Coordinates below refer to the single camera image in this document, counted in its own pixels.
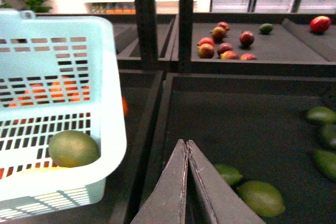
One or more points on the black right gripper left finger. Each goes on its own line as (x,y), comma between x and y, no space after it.
(167,202)

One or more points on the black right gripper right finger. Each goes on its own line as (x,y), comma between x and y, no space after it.
(219,202)

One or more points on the light blue plastic basket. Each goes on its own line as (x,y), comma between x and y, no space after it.
(58,73)

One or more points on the green avocado top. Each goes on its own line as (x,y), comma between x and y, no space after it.
(228,173)

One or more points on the black avocado crate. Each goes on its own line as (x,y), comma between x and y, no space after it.
(256,124)

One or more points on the green avocado front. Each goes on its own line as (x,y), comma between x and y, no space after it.
(325,162)

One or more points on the red mango far right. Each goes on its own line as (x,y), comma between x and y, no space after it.
(320,24)

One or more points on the orange tangerine centre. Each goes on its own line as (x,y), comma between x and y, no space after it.
(125,106)

